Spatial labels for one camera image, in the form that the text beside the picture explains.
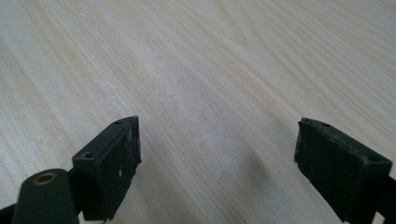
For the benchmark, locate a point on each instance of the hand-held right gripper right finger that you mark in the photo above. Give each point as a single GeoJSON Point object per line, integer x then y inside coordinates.
{"type": "Point", "coordinates": [337, 165]}

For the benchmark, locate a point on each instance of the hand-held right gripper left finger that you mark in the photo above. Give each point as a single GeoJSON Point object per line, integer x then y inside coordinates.
{"type": "Point", "coordinates": [107, 169]}

